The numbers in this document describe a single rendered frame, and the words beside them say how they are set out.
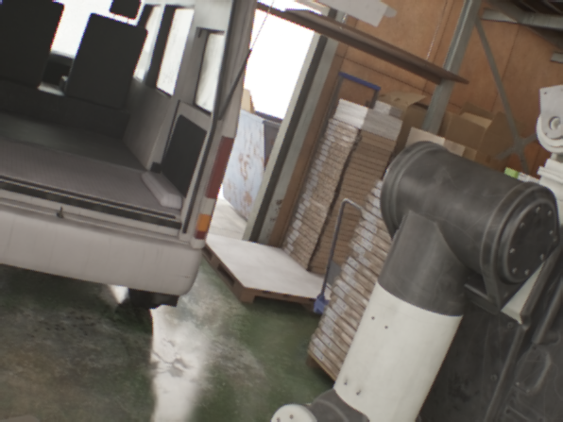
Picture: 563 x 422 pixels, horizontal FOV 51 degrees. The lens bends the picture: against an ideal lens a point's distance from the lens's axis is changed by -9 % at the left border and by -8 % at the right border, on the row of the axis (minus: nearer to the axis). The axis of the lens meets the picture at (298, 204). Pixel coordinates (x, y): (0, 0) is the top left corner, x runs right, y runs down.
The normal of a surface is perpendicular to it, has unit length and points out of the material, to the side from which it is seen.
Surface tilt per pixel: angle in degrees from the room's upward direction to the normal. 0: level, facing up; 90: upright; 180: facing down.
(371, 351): 90
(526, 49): 90
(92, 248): 86
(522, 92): 90
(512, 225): 79
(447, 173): 56
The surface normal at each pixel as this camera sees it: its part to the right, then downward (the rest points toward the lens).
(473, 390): -0.80, 0.03
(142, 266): 0.49, 0.28
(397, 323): -0.48, -0.02
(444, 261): -0.11, 0.14
